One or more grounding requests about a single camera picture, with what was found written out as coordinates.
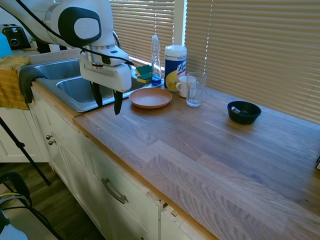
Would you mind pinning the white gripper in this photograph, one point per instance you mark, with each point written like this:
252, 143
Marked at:
110, 76

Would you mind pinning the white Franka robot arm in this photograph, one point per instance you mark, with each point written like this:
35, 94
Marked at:
82, 27

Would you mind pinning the stainless steel double sink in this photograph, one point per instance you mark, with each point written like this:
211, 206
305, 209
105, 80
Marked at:
72, 90

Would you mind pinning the white ceramic mug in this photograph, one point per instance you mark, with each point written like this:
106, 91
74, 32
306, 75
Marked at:
182, 86

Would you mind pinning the beige window blind over sink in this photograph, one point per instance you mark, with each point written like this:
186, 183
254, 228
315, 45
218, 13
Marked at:
142, 27

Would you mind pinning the yellow green sponge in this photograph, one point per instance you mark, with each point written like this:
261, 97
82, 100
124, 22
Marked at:
144, 78
143, 69

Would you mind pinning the orange plastic plate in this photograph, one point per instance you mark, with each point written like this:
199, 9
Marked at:
150, 98

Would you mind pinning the clear dish soap bottle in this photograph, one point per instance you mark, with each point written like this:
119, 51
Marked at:
156, 62

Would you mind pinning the chrome faucet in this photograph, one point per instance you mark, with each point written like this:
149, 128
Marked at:
117, 38

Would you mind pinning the round metal cabinet knob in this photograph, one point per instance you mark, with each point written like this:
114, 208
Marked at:
52, 142
49, 137

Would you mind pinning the Lysol wipes canister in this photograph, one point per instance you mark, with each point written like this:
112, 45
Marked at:
175, 68

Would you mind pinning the gray cloth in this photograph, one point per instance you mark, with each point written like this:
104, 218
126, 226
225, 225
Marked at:
26, 80

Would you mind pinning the clear drinking glass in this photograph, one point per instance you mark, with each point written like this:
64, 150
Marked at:
196, 90

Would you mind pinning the black tripod leg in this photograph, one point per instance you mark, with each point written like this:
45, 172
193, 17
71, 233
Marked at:
27, 155

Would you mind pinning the yellow cloth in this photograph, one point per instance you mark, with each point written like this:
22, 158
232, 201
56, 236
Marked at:
8, 82

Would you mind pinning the black silver toaster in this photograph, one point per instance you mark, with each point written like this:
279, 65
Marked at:
13, 37

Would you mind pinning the light blue plastic object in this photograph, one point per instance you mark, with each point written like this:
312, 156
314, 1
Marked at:
4, 46

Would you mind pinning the metal utensil in bowl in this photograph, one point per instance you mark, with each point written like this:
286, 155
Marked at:
235, 109

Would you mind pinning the dark blue bowl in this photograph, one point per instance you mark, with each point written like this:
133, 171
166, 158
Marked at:
243, 113

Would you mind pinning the wide beige window blind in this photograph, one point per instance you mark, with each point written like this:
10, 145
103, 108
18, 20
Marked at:
255, 45

